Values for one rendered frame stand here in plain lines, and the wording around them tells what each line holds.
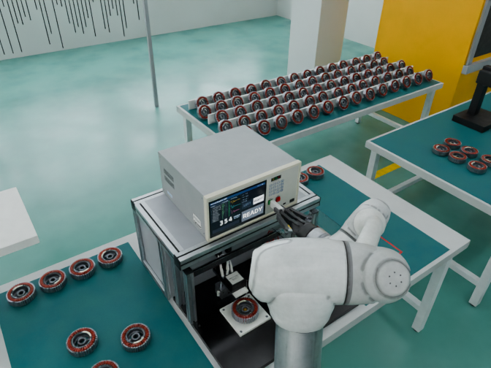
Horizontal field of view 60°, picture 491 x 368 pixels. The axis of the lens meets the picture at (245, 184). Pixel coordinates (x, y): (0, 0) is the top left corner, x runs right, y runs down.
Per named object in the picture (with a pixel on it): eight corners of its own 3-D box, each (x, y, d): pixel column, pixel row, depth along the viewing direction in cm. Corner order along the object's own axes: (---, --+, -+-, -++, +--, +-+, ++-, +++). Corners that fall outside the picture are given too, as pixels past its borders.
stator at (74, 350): (83, 363, 156) (81, 357, 154) (61, 350, 160) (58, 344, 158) (104, 339, 164) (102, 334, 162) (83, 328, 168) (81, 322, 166)
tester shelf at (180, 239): (319, 205, 183) (321, 197, 181) (180, 271, 151) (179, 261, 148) (259, 161, 213) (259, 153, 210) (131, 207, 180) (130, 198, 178)
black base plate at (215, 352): (359, 305, 180) (359, 301, 178) (234, 388, 149) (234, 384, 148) (288, 242, 211) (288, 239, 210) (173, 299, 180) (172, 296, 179)
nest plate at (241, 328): (270, 318, 171) (270, 317, 170) (240, 336, 163) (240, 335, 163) (249, 294, 181) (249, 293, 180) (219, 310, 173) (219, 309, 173)
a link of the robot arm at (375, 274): (396, 242, 96) (335, 239, 96) (426, 244, 78) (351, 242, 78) (396, 300, 94) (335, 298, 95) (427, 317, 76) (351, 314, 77)
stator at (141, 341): (117, 337, 165) (115, 331, 163) (143, 323, 170) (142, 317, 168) (128, 358, 157) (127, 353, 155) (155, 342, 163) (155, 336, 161)
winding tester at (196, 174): (297, 202, 177) (302, 161, 166) (208, 242, 157) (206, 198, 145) (244, 161, 203) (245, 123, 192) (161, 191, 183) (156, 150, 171)
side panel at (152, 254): (174, 297, 182) (167, 242, 163) (167, 300, 180) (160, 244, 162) (147, 258, 200) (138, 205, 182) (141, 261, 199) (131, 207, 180)
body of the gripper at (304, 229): (302, 249, 150) (286, 234, 157) (319, 239, 154) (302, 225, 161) (304, 233, 146) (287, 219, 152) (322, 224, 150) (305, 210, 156)
